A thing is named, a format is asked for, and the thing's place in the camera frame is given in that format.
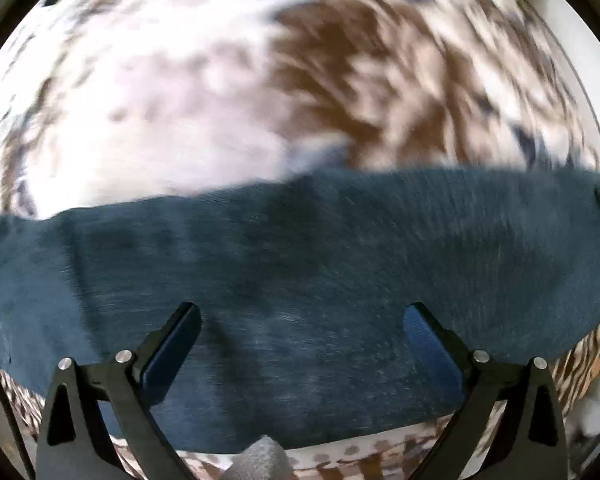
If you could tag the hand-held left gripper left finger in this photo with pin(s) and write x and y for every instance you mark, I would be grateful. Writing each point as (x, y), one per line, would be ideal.
(172, 347)

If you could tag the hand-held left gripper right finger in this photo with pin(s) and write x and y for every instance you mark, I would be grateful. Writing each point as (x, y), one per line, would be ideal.
(427, 345)

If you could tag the dark blue pants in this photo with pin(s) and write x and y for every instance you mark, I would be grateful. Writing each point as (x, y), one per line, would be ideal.
(300, 280)

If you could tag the brown white printed blanket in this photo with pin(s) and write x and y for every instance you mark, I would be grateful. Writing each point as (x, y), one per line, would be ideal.
(260, 85)

